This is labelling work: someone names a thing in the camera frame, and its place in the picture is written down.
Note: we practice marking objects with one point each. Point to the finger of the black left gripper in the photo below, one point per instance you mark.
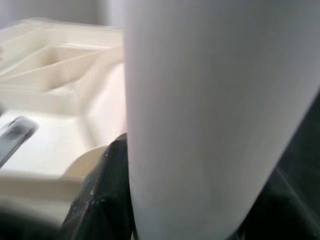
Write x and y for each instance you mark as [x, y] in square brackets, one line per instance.
[17, 135]

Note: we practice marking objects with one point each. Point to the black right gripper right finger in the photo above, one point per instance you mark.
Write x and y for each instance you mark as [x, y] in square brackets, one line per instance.
[287, 220]

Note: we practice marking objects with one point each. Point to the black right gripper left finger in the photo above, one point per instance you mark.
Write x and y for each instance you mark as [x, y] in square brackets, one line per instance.
[107, 195]

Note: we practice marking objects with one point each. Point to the white plastic table top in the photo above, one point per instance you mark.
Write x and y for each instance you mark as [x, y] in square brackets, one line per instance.
[50, 100]

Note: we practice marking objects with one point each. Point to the white plastic table leg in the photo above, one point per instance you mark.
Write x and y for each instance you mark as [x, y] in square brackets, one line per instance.
[200, 100]

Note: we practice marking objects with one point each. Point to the black table cloth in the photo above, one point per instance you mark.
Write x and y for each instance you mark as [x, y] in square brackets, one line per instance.
[307, 140]

